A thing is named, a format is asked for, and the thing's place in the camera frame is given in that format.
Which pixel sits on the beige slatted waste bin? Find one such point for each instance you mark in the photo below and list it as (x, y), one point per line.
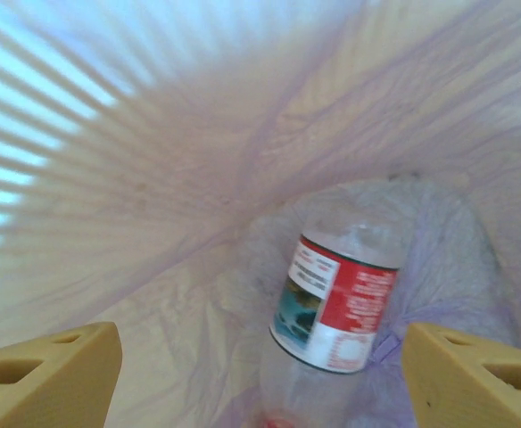
(64, 187)

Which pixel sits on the slatted bin with plastic liner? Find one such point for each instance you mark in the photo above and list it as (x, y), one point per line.
(332, 111)

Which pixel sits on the clear bottle red white label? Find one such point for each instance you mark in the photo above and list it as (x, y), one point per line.
(332, 312)

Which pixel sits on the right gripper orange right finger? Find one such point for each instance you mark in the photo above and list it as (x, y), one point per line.
(457, 383)

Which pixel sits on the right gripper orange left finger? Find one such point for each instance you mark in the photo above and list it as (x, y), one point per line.
(64, 379)

